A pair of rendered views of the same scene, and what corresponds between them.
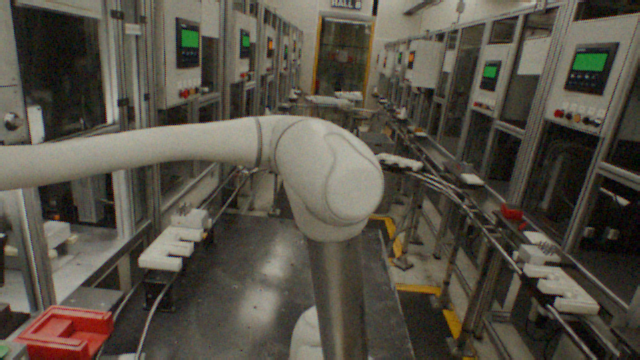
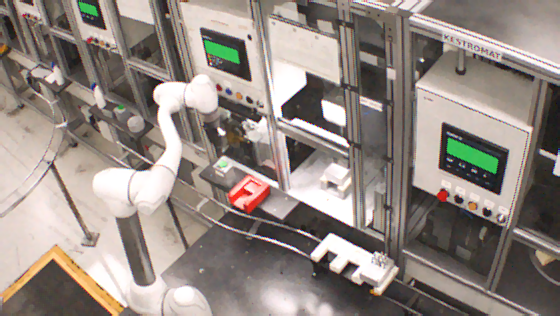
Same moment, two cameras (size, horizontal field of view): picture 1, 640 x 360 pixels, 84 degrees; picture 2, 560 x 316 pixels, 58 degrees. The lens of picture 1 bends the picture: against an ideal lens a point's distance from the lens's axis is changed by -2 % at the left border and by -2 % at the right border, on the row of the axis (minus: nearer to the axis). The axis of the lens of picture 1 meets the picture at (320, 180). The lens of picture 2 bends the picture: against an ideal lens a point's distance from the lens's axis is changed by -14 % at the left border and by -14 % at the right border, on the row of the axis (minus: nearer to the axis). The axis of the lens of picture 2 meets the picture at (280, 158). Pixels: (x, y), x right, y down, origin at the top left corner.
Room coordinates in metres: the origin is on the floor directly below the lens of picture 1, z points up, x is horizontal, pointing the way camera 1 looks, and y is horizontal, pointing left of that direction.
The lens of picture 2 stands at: (2.12, -0.65, 2.89)
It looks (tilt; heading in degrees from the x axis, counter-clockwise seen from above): 43 degrees down; 136
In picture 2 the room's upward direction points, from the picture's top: 10 degrees counter-clockwise
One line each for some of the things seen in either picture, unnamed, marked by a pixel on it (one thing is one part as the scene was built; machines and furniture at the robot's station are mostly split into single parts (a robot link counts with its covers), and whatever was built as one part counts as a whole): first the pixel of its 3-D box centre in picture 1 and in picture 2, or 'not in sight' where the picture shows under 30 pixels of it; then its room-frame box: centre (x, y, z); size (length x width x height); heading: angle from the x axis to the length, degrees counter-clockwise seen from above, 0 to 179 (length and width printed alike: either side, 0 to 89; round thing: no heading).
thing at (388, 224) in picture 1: (372, 235); not in sight; (3.17, -0.56, 0.01); 1.00 x 0.55 x 0.01; 0
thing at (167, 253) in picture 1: (179, 245); (354, 267); (1.26, 0.53, 0.84); 0.36 x 0.14 x 0.10; 0
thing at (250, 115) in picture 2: not in sight; (228, 103); (0.55, 0.64, 1.37); 0.36 x 0.04 x 0.04; 0
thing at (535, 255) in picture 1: (539, 252); not in sight; (1.38, -0.97, 0.92); 0.13 x 0.10 x 0.09; 90
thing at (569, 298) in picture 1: (548, 284); not in sight; (1.26, -0.97, 0.84); 0.37 x 0.14 x 0.10; 0
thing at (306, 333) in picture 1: (320, 346); (188, 307); (0.80, -0.05, 0.85); 0.18 x 0.16 x 0.22; 25
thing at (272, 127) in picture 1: (300, 144); (151, 192); (0.71, 0.05, 1.44); 0.18 x 0.14 x 0.13; 115
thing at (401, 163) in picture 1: (397, 164); not in sight; (2.85, -0.62, 0.84); 0.37 x 0.14 x 0.10; 58
